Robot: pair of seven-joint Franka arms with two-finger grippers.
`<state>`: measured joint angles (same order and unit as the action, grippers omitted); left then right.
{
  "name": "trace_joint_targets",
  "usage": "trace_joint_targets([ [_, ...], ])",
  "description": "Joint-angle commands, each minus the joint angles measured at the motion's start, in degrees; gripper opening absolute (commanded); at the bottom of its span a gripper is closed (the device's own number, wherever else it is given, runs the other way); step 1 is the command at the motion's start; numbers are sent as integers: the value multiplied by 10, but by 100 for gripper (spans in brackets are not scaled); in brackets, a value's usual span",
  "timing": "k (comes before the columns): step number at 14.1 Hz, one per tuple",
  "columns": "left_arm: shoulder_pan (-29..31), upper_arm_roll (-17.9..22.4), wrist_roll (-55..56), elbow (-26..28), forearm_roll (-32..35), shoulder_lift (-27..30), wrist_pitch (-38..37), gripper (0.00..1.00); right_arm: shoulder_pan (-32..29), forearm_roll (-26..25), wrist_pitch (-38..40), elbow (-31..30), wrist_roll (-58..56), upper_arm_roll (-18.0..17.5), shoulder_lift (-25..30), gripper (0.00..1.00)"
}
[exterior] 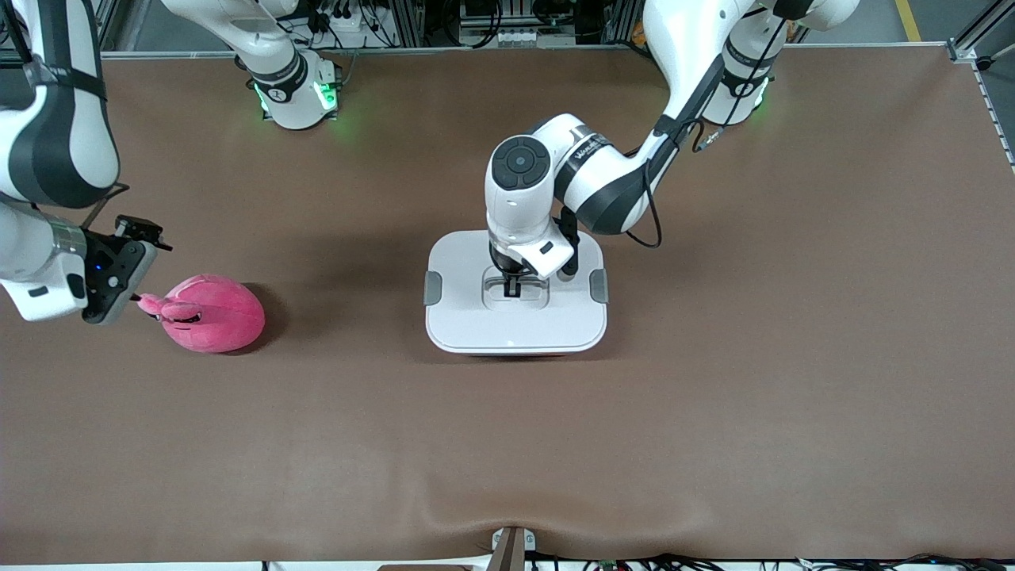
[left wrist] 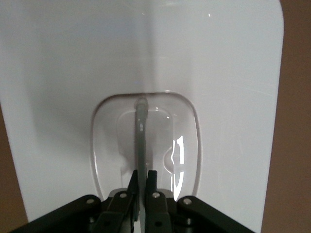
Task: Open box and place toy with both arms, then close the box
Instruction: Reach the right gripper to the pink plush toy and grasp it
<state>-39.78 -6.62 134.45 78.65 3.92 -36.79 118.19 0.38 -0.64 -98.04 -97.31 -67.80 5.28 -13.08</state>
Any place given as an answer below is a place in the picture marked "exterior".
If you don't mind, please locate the white power strip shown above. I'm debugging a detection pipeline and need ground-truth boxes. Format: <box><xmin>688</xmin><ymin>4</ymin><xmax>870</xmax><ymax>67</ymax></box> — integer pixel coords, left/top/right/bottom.
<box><xmin>325</xmin><ymin>4</ymin><xmax>373</xmax><ymax>36</ymax></box>

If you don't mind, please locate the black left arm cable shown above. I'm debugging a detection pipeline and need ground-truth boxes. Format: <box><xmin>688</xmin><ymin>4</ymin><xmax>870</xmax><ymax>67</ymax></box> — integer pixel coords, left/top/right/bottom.
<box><xmin>622</xmin><ymin>119</ymin><xmax>726</xmax><ymax>249</ymax></box>

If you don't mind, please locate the short aluminium side rail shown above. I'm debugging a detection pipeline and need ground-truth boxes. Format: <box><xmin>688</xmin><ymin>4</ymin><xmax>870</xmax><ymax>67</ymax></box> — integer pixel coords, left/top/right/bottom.
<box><xmin>971</xmin><ymin>59</ymin><xmax>1015</xmax><ymax>171</ymax></box>

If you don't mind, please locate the long aluminium table rail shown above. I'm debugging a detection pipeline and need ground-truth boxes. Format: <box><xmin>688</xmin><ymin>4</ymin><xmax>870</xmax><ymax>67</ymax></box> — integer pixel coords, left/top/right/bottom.
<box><xmin>103</xmin><ymin>44</ymin><xmax>952</xmax><ymax>59</ymax></box>

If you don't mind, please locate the brown table cover sheet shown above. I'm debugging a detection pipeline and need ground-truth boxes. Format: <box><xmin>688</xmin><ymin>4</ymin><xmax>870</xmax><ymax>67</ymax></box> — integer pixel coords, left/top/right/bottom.
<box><xmin>0</xmin><ymin>48</ymin><xmax>1015</xmax><ymax>565</ymax></box>

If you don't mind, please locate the upright aluminium frame post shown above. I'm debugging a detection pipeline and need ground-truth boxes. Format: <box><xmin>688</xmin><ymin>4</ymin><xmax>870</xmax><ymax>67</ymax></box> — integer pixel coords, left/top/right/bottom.
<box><xmin>603</xmin><ymin>0</ymin><xmax>639</xmax><ymax>44</ymax></box>
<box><xmin>389</xmin><ymin>0</ymin><xmax>429</xmax><ymax>47</ymax></box>

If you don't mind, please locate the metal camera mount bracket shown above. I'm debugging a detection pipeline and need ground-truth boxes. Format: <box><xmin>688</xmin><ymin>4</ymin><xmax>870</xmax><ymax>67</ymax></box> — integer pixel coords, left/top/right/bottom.
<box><xmin>488</xmin><ymin>526</ymin><xmax>537</xmax><ymax>571</ymax></box>

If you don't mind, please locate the white box lid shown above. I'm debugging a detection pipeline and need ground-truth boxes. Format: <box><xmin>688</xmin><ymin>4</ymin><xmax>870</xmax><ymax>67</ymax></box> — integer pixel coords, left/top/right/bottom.
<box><xmin>424</xmin><ymin>230</ymin><xmax>609</xmax><ymax>355</ymax></box>

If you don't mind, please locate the slanted aluminium frame post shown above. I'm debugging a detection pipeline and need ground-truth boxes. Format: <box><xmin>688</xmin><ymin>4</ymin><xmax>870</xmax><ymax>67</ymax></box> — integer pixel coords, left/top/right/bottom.
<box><xmin>948</xmin><ymin>0</ymin><xmax>1015</xmax><ymax>64</ymax></box>

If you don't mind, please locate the pink plush toy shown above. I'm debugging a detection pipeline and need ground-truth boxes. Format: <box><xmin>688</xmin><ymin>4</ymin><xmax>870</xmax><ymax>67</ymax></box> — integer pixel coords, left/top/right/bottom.
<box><xmin>136</xmin><ymin>274</ymin><xmax>266</xmax><ymax>354</ymax></box>

